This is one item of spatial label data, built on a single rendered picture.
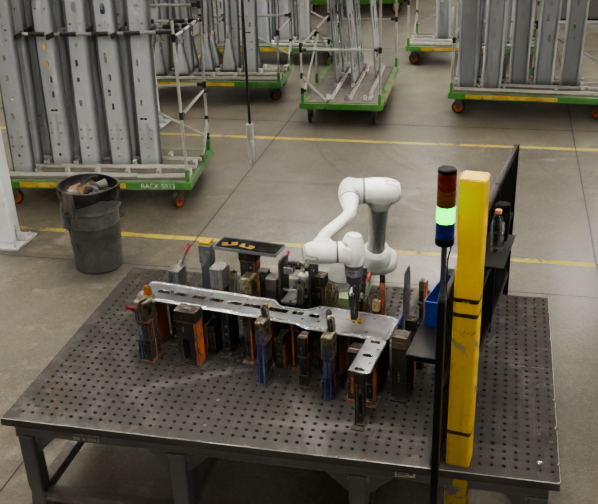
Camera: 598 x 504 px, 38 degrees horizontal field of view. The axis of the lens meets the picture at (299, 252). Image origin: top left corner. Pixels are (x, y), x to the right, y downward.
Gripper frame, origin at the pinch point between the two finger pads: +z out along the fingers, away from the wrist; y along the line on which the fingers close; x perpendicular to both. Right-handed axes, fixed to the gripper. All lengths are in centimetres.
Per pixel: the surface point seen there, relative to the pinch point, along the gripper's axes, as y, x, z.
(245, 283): -12, -63, 0
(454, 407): 53, 60, 7
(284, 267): -16.2, -42.5, -10.5
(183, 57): -663, -448, 39
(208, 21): -698, -426, -2
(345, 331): 9.5, -1.5, 5.7
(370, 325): 0.5, 8.2, 5.6
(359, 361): 32.4, 12.7, 6.1
